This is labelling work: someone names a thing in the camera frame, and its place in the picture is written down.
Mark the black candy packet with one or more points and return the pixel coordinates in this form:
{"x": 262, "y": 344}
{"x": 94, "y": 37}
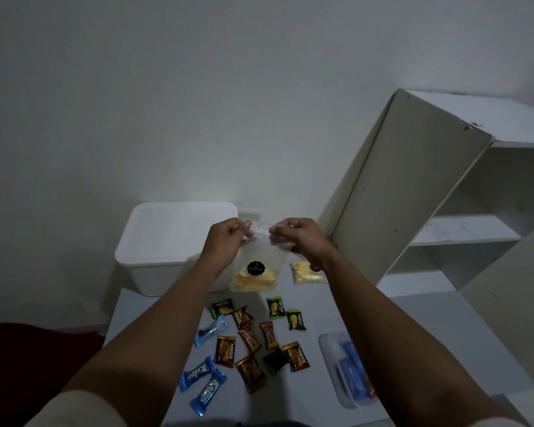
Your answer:
{"x": 275, "y": 361}

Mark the person's left hand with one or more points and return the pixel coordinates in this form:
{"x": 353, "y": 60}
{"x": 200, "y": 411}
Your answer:
{"x": 222, "y": 242}

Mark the white lidded storage box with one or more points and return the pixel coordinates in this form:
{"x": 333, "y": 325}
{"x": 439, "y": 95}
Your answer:
{"x": 160, "y": 235}

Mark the blue candy packet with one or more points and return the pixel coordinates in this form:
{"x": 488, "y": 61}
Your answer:
{"x": 208, "y": 392}
{"x": 211, "y": 331}
{"x": 197, "y": 374}

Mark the red yellow candy packet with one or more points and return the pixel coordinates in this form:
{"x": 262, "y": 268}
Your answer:
{"x": 269, "y": 334}

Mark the person's right hand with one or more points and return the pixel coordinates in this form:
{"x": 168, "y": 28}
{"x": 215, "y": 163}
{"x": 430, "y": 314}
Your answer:
{"x": 305, "y": 240}

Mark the clear bag of yellow chips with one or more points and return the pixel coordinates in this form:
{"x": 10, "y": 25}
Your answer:
{"x": 260, "y": 266}

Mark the clear plastic container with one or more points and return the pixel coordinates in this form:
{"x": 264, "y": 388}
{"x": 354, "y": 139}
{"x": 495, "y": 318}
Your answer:
{"x": 331, "y": 355}

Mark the cream left sleeve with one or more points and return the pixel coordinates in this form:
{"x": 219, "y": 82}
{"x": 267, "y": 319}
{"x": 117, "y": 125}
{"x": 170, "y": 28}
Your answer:
{"x": 80, "y": 411}

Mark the small clear bag yellow chips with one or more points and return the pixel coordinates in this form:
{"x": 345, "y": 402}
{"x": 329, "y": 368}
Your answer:
{"x": 306, "y": 274}

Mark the green candy packet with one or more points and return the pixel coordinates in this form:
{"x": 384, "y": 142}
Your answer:
{"x": 276, "y": 307}
{"x": 223, "y": 309}
{"x": 296, "y": 320}

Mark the white open shelf unit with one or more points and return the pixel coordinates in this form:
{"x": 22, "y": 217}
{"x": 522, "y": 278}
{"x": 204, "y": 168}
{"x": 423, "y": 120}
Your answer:
{"x": 409, "y": 173}

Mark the brown candy packet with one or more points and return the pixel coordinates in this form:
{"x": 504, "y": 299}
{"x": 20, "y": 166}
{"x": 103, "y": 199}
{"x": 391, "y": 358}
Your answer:
{"x": 251, "y": 373}
{"x": 224, "y": 351}
{"x": 296, "y": 356}
{"x": 249, "y": 340}
{"x": 242, "y": 317}

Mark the person's right forearm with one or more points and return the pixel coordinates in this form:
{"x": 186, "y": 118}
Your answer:
{"x": 396, "y": 342}

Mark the beige furniture board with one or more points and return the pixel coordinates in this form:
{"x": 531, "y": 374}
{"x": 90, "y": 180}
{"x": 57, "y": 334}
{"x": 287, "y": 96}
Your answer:
{"x": 511, "y": 297}

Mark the person's left forearm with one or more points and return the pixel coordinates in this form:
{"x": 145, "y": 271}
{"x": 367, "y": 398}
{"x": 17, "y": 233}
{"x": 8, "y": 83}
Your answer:
{"x": 160, "y": 333}

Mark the person's left thumb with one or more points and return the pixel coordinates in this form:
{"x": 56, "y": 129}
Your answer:
{"x": 242, "y": 223}

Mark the person's right thumb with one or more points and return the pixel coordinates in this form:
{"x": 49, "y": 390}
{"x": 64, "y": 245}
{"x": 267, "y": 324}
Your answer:
{"x": 282, "y": 225}

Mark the dark red cloth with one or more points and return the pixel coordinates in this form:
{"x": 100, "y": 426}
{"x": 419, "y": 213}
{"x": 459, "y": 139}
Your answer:
{"x": 31, "y": 369}

